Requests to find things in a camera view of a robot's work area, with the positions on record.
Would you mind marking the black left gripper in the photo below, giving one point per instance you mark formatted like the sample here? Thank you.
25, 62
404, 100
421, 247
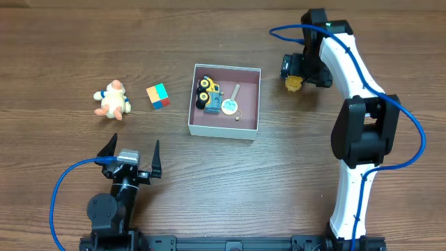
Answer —
126, 172

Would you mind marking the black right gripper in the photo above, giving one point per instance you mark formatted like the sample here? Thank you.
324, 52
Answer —
289, 65

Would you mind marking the yellow round patterned toy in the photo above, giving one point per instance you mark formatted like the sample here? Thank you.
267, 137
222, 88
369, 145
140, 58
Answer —
293, 83

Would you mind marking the yellow plush duck toy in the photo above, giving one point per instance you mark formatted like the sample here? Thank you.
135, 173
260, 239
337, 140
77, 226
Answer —
114, 102

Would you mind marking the colourful puzzle cube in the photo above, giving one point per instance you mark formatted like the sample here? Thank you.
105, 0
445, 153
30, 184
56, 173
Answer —
158, 96

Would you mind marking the blue yellow toy truck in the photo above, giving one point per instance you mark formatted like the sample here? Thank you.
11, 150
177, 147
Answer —
209, 96

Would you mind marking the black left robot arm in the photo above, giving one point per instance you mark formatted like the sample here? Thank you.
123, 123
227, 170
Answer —
111, 213

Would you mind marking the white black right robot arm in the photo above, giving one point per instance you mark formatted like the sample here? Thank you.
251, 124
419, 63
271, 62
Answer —
364, 131

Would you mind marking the white box pink interior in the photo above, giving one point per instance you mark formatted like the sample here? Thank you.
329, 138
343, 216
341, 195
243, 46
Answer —
244, 123

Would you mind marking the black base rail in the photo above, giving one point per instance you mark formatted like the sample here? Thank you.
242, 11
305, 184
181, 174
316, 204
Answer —
173, 243

